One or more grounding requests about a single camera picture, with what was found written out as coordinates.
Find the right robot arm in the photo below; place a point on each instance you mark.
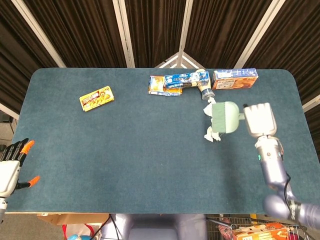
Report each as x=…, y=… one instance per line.
x=272, y=165

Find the flattened yellow blue box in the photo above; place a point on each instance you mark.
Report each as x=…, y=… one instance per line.
x=155, y=83

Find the white screen frame post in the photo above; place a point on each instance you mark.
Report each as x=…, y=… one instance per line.
x=257, y=35
x=185, y=27
x=40, y=33
x=123, y=32
x=311, y=103
x=8, y=110

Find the red white bag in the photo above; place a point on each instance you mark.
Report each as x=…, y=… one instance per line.
x=77, y=231

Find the green bristle brush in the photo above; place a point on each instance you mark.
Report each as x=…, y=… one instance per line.
x=231, y=117

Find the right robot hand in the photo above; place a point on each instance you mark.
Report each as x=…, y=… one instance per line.
x=261, y=120

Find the orange blue cookie box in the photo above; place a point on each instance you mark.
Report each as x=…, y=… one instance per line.
x=235, y=80

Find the grey robot torso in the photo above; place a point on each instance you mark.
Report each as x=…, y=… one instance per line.
x=152, y=230

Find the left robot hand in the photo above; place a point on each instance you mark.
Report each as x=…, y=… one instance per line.
x=8, y=172

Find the blue Oreo cookie box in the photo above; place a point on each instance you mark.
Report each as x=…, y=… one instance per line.
x=185, y=78

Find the blue round toy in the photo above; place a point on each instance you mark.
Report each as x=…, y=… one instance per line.
x=75, y=237

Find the yellow red snack box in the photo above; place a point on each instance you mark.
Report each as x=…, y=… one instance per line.
x=97, y=98

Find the cream bottle clear cap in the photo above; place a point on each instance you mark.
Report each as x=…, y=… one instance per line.
x=206, y=91

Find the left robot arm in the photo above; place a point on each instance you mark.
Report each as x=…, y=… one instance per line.
x=2, y=207

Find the white screen base foot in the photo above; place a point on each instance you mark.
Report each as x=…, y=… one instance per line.
x=178, y=60

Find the dark brown curtain panel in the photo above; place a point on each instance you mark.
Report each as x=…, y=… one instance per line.
x=297, y=45
x=220, y=30
x=15, y=62
x=80, y=32
x=155, y=30

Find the white tissue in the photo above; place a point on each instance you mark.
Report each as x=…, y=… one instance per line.
x=210, y=135

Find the orange white snack box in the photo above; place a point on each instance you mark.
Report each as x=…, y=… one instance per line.
x=262, y=232

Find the brown cardboard box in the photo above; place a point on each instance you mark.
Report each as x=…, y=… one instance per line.
x=70, y=218

